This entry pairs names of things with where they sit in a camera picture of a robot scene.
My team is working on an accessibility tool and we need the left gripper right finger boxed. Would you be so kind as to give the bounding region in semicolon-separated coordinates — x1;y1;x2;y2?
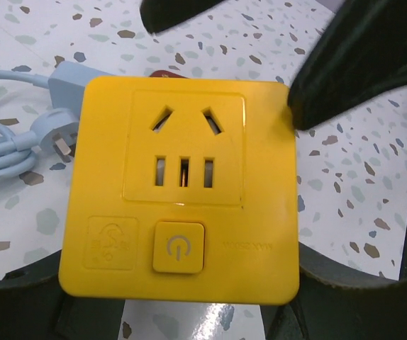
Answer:
260;244;407;339

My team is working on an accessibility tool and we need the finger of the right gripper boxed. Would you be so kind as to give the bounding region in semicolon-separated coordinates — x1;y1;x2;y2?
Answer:
140;0;224;35
287;0;407;130

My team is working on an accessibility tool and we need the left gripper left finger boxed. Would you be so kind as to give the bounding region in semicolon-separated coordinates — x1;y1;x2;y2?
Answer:
0;270;124;339

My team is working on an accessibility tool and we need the red square plug adapter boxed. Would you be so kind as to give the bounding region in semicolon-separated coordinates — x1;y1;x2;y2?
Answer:
150;70;185;79

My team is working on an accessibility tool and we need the yellow cube socket adapter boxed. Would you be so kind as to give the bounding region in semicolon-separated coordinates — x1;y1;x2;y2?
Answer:
59;76;299;305

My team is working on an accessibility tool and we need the light blue power strip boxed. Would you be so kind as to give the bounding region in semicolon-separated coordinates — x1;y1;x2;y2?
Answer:
48;61;111;118

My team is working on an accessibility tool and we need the light blue coiled cord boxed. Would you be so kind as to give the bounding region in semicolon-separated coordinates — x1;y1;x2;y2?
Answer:
0;69;80;191

